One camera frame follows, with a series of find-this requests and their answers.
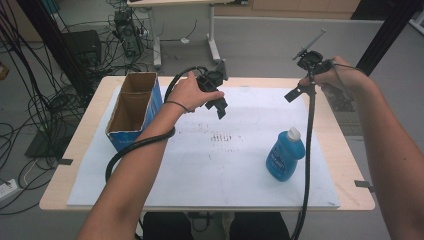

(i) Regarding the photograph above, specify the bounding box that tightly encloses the person's right leg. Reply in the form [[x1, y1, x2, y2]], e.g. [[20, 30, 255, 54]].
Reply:
[[229, 212, 291, 240]]

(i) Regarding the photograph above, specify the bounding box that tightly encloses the person's left hand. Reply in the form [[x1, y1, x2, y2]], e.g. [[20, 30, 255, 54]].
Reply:
[[165, 70, 225, 113]]

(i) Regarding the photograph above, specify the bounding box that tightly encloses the blue cardboard box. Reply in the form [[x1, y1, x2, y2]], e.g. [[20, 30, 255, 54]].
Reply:
[[105, 71, 164, 153]]

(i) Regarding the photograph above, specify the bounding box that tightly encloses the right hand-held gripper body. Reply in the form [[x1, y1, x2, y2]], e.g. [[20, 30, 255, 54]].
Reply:
[[293, 28, 334, 76]]

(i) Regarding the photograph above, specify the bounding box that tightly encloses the blue bottle with white cap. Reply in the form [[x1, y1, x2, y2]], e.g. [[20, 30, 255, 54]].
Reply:
[[265, 127, 306, 183]]

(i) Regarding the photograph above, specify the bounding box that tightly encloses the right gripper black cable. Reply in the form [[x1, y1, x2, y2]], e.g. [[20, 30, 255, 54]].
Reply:
[[290, 66, 317, 240]]

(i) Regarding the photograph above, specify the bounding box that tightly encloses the black computer tower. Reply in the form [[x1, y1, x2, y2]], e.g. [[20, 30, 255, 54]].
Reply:
[[113, 9, 144, 58]]

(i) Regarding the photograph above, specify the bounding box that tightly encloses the white table mat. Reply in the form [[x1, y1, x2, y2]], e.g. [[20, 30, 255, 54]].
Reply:
[[66, 85, 341, 209]]

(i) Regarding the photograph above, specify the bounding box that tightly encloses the black flat floor plate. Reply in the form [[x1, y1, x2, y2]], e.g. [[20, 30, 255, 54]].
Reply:
[[24, 126, 78, 159]]

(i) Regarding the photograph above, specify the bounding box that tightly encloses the white desk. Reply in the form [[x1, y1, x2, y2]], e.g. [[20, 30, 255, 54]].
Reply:
[[127, 0, 249, 69]]

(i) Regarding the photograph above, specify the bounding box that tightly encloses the person's right hand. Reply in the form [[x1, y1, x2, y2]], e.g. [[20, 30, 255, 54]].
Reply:
[[298, 55, 368, 93]]

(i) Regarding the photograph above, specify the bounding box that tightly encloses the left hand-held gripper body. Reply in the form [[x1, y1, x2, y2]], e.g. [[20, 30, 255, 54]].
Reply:
[[196, 60, 229, 103]]

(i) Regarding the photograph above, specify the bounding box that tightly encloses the black metal stand post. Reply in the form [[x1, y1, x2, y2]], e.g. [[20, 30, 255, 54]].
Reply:
[[16, 0, 94, 98], [354, 0, 424, 78]]

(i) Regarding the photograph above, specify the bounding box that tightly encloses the black hair tie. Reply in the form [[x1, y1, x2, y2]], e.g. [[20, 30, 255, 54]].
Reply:
[[164, 100, 190, 113]]

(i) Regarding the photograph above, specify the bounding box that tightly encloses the black box on floor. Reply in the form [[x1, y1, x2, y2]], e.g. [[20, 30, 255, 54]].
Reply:
[[61, 29, 103, 68]]

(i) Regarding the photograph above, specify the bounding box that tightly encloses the tangle of black cables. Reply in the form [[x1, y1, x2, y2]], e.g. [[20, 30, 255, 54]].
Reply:
[[0, 0, 151, 214]]

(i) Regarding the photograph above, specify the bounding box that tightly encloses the person's leg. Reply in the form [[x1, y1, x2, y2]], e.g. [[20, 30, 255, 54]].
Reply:
[[143, 211, 194, 240], [229, 212, 291, 240]]

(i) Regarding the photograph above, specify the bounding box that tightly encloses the person's left leg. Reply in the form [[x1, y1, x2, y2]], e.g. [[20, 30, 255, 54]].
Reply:
[[143, 211, 194, 240]]

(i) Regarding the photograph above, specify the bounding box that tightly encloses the white power strip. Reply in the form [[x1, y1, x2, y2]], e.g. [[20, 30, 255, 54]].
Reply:
[[0, 178, 19, 203]]

